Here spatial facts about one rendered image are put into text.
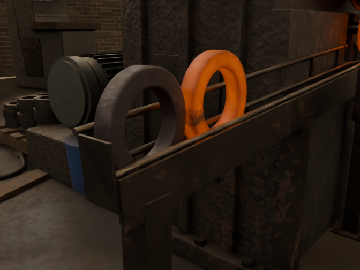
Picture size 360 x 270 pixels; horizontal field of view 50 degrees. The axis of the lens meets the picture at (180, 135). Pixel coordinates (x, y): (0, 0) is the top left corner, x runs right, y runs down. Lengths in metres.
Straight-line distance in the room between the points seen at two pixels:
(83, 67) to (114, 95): 1.44
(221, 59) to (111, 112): 0.27
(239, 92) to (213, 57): 0.12
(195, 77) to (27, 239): 1.21
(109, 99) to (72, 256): 1.08
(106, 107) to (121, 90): 0.03
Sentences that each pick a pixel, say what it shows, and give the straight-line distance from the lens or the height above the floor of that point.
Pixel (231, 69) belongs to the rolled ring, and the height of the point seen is 0.75.
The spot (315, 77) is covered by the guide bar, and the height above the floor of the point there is 0.68.
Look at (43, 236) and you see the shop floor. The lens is 1.72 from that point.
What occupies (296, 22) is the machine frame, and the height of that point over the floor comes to 0.84.
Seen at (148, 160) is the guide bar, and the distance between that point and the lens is 0.58.
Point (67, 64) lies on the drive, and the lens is 2.03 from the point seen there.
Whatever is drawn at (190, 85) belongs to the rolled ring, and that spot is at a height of 0.73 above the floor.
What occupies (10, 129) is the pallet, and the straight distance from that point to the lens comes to 2.90.
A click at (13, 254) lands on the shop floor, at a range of 1.65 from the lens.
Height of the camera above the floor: 0.82
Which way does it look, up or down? 16 degrees down
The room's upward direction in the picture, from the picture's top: straight up
